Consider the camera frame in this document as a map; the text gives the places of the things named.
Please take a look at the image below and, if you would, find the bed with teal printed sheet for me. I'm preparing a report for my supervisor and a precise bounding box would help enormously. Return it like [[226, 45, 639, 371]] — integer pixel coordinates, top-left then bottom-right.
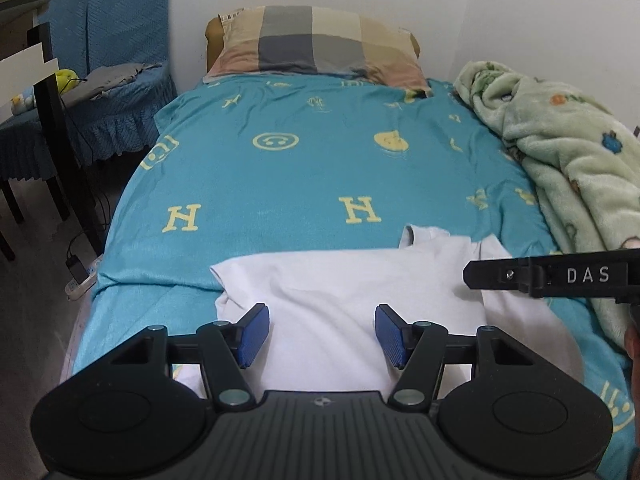
[[75, 76, 640, 480]]

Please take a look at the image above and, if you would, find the white power strip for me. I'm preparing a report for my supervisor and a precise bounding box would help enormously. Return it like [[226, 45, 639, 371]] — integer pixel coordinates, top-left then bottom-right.
[[65, 255, 103, 301]]

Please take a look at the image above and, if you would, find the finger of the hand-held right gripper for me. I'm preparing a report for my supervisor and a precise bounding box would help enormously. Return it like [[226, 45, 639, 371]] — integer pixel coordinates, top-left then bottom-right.
[[463, 256, 548, 297]]

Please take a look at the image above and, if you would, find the table with black legs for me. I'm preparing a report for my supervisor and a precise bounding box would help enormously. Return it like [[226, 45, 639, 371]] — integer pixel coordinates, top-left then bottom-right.
[[0, 0, 108, 256]]

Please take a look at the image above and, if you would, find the green fleece blanket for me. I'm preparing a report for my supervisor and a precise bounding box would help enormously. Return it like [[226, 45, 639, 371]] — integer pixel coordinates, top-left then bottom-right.
[[452, 60, 640, 351]]

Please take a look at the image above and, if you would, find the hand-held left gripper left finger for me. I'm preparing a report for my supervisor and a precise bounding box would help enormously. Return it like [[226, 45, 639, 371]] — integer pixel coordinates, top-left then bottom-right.
[[107, 302, 271, 408]]

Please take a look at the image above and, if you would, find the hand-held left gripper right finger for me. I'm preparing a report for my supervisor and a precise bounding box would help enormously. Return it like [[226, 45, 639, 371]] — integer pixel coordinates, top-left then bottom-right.
[[375, 303, 538, 408]]

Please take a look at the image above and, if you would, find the plaid pillow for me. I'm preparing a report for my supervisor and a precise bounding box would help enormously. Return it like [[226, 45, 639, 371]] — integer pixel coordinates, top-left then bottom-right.
[[202, 5, 433, 98]]

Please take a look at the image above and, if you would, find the white printed t-shirt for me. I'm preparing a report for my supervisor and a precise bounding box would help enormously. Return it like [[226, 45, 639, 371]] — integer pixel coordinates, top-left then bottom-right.
[[209, 224, 583, 396]]

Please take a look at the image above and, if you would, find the brown pillow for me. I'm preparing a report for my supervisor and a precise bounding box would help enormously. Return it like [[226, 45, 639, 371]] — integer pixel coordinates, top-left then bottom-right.
[[205, 14, 422, 73]]

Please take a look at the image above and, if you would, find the grey cloth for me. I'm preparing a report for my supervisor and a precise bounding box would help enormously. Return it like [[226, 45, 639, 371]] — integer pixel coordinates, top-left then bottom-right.
[[62, 61, 163, 108]]

